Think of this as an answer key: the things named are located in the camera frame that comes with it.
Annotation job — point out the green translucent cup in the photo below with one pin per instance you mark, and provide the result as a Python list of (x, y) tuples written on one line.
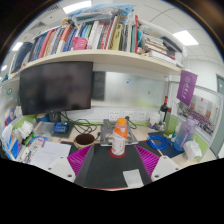
[(171, 124)]

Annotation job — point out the orange-capped drink bottle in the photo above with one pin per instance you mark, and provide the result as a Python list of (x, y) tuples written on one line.
[(119, 140)]

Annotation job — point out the white paper notebook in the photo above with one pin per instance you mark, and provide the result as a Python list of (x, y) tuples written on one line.
[(50, 153)]

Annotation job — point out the dark blue mouse pad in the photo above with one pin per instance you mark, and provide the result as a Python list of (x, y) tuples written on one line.
[(171, 150)]

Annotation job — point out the flat round red coaster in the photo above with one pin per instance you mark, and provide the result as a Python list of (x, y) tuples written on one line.
[(116, 156)]

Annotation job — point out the black desk mat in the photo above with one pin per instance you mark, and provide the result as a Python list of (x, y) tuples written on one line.
[(110, 170)]

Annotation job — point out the clear plastic box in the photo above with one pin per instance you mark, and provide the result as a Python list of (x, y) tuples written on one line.
[(45, 128)]

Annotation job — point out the purple hanging pennant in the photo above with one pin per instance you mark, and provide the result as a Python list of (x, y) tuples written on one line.
[(186, 86)]

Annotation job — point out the patterned brown mug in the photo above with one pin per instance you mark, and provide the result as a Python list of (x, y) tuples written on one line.
[(85, 140)]

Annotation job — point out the grey metal laptop stand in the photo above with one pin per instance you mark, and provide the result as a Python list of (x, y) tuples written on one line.
[(106, 133)]

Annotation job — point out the wooden shelf with books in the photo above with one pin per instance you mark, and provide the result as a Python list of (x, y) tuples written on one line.
[(100, 56)]

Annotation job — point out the white wall outlet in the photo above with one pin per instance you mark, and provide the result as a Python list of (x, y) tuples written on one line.
[(141, 116), (128, 115), (113, 115)]

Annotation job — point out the dark wine bottle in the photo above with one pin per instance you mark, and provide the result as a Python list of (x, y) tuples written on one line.
[(164, 108)]

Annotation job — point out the white paper slip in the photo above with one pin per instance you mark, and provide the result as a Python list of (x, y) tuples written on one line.
[(132, 178)]

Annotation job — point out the blue electronic device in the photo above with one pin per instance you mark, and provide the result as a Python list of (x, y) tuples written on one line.
[(60, 127)]

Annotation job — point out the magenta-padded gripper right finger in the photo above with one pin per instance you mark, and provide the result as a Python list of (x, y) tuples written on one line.
[(165, 166)]

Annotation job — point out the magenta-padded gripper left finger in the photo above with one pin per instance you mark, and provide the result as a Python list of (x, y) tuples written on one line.
[(61, 166)]

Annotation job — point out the black computer monitor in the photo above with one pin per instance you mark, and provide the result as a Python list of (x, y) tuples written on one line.
[(55, 86)]

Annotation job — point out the white tissue pack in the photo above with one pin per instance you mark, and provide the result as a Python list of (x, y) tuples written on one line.
[(25, 129), (192, 150)]

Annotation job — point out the white jar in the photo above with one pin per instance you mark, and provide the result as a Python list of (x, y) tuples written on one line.
[(154, 119)]

